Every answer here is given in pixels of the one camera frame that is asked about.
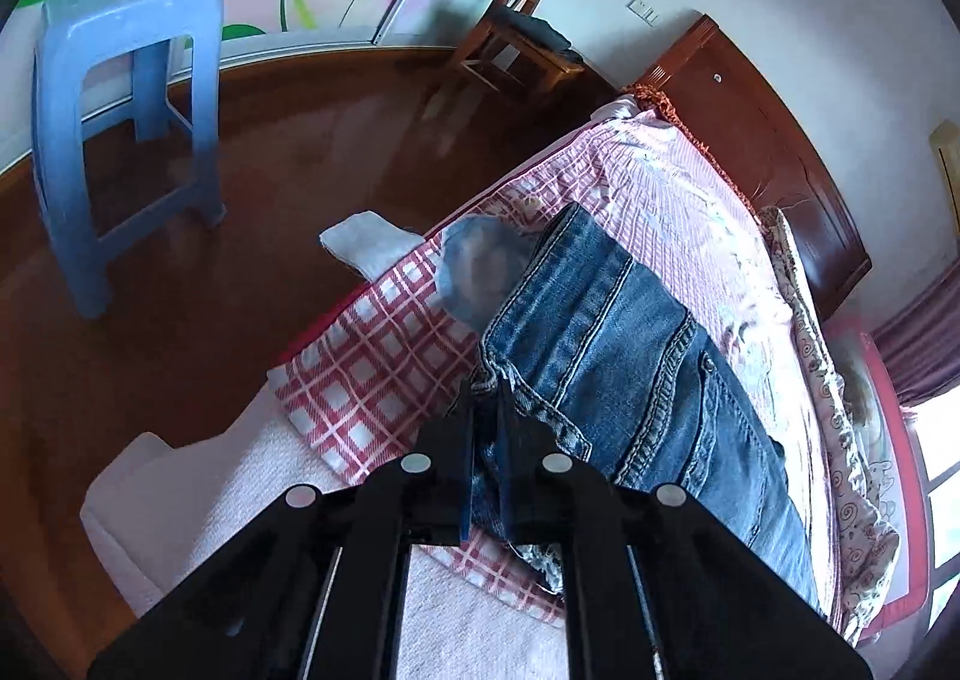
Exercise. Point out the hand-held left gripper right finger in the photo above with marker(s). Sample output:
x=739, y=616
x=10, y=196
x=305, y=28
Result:
x=526, y=485

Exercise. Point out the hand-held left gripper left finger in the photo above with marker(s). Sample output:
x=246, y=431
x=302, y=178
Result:
x=448, y=474

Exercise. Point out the blue denim pants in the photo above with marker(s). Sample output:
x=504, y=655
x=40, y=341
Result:
x=615, y=350

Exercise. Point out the pink checkered bedsheet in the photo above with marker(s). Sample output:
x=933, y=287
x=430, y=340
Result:
x=360, y=357

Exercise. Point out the white mattress pad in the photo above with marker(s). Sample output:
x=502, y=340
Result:
x=225, y=485

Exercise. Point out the white cloth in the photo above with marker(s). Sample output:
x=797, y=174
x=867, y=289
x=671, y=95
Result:
x=367, y=241

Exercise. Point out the swirl patterned quilt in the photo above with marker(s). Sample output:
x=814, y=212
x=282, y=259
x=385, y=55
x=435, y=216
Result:
x=847, y=485

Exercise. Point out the orange fringed blanket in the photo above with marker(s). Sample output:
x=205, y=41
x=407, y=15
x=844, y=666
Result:
x=690, y=140

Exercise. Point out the window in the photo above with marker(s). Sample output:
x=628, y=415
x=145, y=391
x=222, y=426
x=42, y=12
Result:
x=941, y=485

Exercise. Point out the purple curtain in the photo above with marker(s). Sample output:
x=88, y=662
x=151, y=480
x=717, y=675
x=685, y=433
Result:
x=922, y=342

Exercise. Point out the wooden bed headboard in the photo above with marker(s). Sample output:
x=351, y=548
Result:
x=750, y=117

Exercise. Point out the dark cloth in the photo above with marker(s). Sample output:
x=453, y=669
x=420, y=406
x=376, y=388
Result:
x=544, y=35

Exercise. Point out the pink bed guard rail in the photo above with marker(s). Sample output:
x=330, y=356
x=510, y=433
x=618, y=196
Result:
x=892, y=380

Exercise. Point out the white wall switch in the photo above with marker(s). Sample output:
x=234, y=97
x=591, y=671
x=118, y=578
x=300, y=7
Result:
x=643, y=11

